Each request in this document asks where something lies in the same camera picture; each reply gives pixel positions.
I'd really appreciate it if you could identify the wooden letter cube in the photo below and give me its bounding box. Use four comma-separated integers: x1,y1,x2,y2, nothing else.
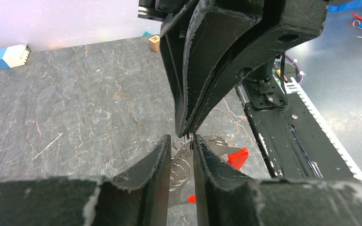
148,35,160,53

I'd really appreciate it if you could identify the metal keyring tool red handle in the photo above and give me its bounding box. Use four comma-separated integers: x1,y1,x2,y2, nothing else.
169,135,249,207

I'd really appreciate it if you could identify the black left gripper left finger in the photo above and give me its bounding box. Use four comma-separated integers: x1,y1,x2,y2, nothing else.
0,135,171,226

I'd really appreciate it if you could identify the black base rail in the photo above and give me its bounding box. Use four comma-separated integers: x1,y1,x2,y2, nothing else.
236,80,362,186

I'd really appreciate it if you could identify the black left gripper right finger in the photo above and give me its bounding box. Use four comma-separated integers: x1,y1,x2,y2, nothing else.
193,134,362,226

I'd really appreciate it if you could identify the red key tag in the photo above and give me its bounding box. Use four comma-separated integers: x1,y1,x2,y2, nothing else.
352,13,362,22

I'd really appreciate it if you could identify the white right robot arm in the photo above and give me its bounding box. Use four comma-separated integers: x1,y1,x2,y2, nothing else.
156,0,329,137

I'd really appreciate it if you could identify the teal small cube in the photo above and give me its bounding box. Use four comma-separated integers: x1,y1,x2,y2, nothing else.
142,32,151,37

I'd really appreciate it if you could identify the blue white toy block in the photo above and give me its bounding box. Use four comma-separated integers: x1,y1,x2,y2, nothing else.
0,44,30,69

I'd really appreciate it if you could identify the blue bin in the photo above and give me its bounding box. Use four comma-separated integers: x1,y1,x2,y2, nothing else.
328,0,362,12

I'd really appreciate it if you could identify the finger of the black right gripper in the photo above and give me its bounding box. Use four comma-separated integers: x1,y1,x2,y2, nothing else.
187,0,329,132
160,0,263,137

